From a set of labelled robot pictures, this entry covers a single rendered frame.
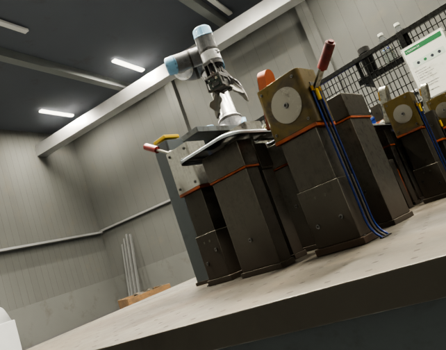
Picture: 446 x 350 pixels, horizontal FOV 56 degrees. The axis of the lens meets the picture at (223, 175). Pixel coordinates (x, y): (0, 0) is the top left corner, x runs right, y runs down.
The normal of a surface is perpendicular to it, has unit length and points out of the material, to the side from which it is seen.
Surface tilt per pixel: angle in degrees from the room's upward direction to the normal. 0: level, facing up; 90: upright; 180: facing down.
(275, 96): 90
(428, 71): 90
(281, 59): 90
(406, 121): 90
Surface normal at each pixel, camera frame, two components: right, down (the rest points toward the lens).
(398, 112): -0.67, 0.11
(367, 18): -0.47, 0.01
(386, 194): 0.66, -0.35
